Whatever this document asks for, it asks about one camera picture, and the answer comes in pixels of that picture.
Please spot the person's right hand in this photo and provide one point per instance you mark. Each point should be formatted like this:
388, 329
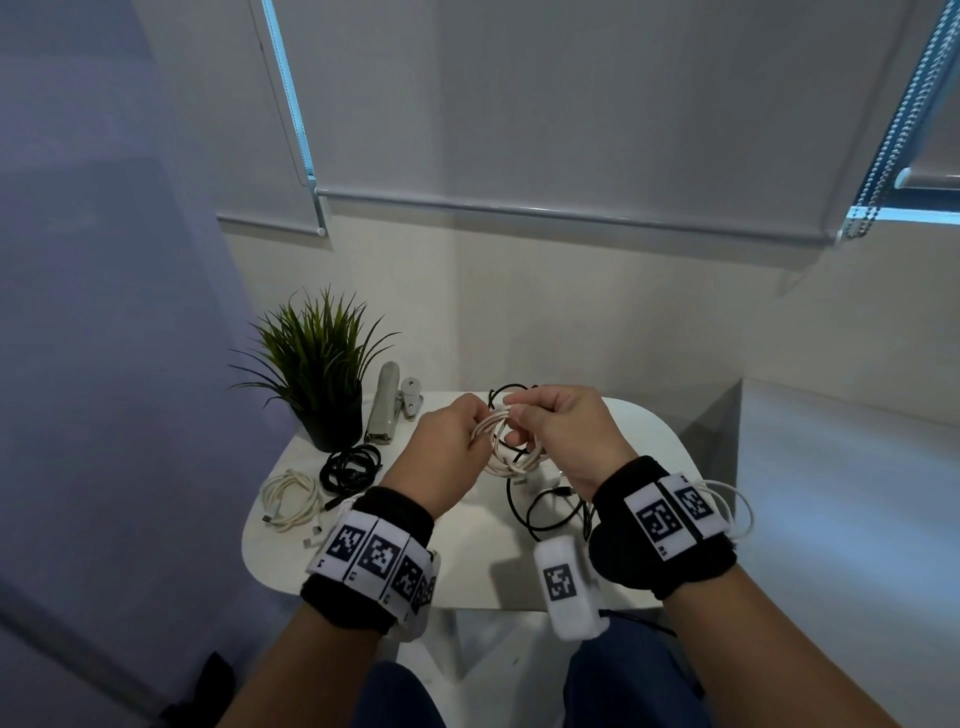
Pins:
577, 435

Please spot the person's left hand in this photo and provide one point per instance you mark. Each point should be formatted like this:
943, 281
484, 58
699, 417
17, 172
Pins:
435, 457

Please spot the person's right forearm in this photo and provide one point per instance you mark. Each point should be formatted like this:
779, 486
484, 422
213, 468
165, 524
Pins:
772, 652

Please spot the person's left forearm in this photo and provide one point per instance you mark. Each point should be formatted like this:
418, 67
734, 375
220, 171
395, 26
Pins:
300, 675

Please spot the person's left leg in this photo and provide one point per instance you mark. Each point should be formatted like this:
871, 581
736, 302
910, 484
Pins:
397, 701

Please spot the person's leg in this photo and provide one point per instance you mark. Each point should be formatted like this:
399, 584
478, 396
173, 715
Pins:
397, 701
630, 679

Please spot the person's right leg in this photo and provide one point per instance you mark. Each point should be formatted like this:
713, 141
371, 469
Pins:
630, 679

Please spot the white charger adapter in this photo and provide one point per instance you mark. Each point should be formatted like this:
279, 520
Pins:
550, 480

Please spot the small white gadget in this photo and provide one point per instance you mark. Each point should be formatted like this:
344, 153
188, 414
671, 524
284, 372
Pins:
411, 392

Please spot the grey oblong device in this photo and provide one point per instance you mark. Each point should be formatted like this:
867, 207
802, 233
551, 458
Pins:
384, 403

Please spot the green plant in black pot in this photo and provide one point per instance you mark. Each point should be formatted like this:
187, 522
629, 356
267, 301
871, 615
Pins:
334, 427

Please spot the black wristband with marker tags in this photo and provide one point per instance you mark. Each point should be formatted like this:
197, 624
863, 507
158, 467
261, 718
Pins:
660, 532
367, 555

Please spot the wide white roller blind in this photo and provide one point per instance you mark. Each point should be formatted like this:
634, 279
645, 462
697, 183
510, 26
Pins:
592, 97

